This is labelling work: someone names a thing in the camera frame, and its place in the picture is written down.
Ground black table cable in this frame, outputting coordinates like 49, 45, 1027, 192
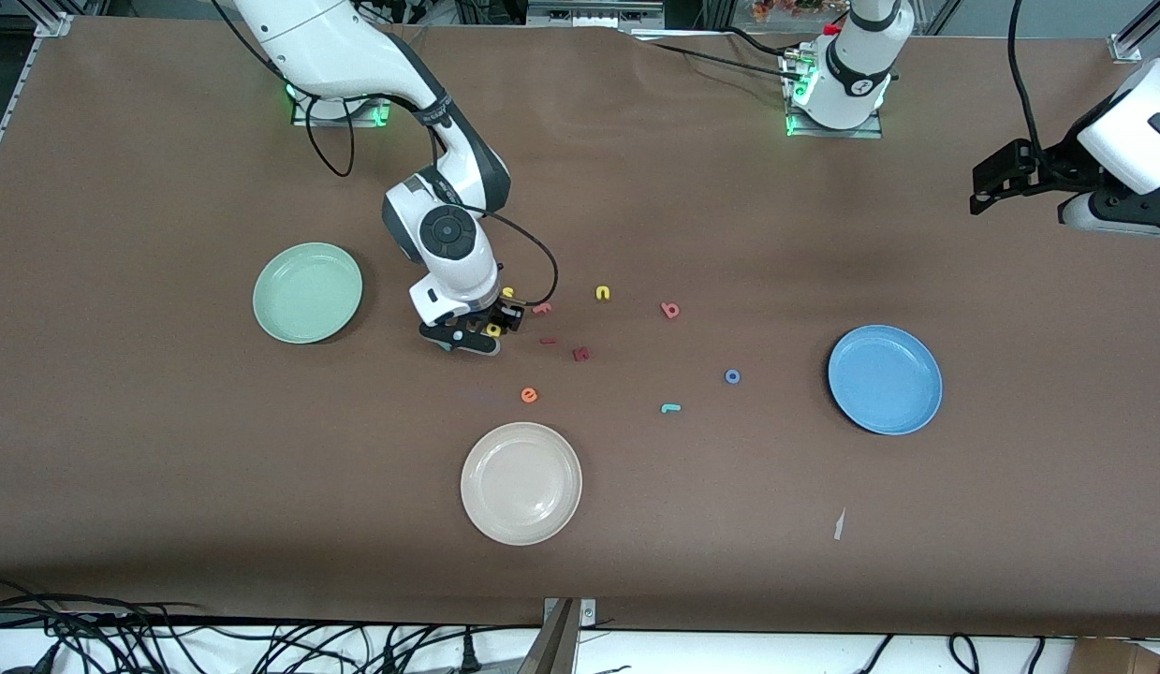
647, 41, 805, 85
720, 26, 805, 62

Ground grey metal device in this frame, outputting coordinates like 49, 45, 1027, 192
526, 0, 667, 31

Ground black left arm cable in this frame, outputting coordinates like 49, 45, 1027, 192
1007, 0, 1058, 174

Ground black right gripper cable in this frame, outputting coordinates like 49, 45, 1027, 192
481, 208, 558, 315

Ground aluminium table edge rail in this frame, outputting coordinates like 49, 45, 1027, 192
0, 36, 49, 188

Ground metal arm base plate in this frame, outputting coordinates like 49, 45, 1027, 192
292, 94, 394, 128
784, 47, 885, 140

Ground orange artificial flowers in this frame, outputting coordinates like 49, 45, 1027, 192
751, 0, 847, 22

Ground metal table edge bracket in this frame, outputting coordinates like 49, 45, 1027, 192
519, 597, 599, 674

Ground light green plate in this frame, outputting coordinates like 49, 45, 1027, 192
252, 242, 364, 345

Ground blue plate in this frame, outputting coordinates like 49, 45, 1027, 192
828, 324, 944, 436

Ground cardboard box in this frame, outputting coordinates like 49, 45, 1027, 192
1069, 638, 1160, 674

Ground beige plate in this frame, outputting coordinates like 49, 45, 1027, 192
460, 421, 583, 547

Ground long black right arm cable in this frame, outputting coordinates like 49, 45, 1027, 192
303, 94, 358, 179

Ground black cable plug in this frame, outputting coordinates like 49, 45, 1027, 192
4, 641, 61, 674

